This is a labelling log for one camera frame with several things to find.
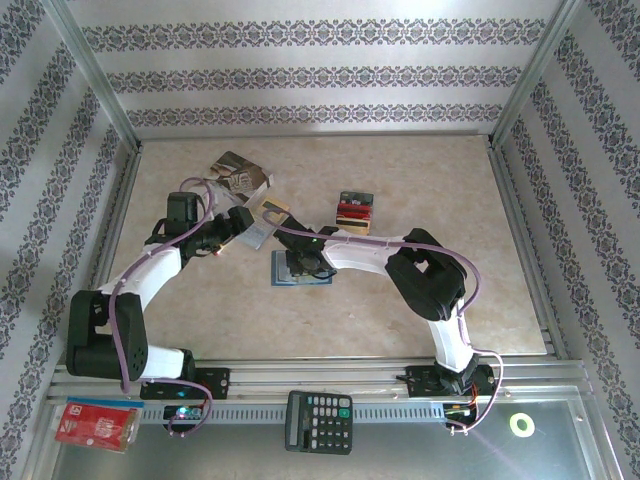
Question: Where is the blue card holder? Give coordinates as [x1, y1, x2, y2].
[270, 248, 335, 287]

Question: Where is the gold card with black stripe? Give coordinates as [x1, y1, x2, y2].
[334, 218, 372, 237]

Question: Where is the gold pocket calculator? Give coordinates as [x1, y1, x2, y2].
[234, 197, 291, 251]

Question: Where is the paperback book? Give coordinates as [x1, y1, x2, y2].
[197, 151, 275, 214]

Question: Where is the black desk calculator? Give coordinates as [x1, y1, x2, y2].
[284, 389, 355, 456]

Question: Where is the grey metal shelf panel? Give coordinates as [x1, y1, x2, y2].
[47, 399, 601, 480]

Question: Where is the red packet in plastic bag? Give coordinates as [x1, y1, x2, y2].
[53, 397, 145, 455]

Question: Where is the green tape roll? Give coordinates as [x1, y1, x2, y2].
[508, 412, 536, 437]

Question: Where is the aluminium table side rail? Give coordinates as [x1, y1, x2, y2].
[485, 142, 571, 361]
[69, 147, 145, 365]

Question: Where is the aluminium mounting rail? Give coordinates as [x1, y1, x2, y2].
[47, 358, 591, 401]

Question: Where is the aluminium table back rail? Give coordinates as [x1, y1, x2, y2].
[133, 129, 496, 142]

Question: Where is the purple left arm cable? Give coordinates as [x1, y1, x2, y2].
[109, 177, 221, 440]

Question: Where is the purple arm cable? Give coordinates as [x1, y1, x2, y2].
[109, 177, 221, 440]
[262, 208, 504, 436]

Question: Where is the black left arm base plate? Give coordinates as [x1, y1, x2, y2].
[140, 367, 232, 401]

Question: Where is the grey slotted cable duct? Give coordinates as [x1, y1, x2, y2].
[139, 402, 447, 426]

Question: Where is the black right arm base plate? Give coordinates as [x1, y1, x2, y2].
[405, 364, 499, 400]

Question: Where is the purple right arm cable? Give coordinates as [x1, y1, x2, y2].
[262, 208, 504, 436]

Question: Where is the aluminium frame corner post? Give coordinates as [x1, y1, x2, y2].
[42, 0, 144, 151]
[490, 0, 589, 147]

